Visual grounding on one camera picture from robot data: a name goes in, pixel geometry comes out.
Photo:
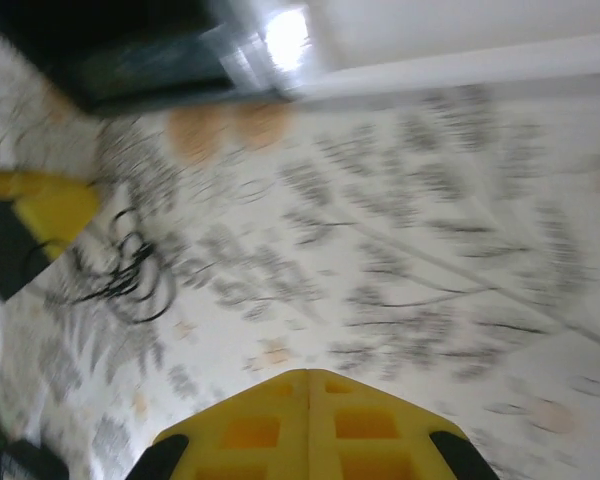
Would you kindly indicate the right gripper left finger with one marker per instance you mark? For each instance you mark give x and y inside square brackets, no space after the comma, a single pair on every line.
[260,425]

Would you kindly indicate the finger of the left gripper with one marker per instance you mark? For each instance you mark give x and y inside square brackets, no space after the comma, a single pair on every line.
[50,210]

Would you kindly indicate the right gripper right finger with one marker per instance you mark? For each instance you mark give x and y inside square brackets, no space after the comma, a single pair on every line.
[360,430]

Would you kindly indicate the black plastic bin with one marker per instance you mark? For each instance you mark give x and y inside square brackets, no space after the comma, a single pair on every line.
[105,45]

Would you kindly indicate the floral tablecloth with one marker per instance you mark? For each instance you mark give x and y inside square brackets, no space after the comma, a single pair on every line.
[380,225]

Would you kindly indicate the white plastic bin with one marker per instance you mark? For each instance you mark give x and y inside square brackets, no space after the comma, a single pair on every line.
[455,35]

